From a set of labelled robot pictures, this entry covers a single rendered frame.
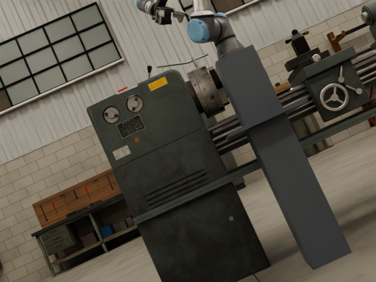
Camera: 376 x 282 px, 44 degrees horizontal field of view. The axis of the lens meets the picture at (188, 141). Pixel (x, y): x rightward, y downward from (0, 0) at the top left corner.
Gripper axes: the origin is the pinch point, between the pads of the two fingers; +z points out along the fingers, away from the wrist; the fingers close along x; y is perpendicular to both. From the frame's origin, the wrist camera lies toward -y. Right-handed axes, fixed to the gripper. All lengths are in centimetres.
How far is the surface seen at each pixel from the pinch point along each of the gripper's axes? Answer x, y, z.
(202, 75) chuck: -37, 41, -18
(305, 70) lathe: -70, 24, 30
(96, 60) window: -289, 259, -654
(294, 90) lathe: -74, 39, 23
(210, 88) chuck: -38, 46, -10
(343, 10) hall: -727, 103, -414
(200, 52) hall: -469, 219, -545
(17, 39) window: -166, 243, -768
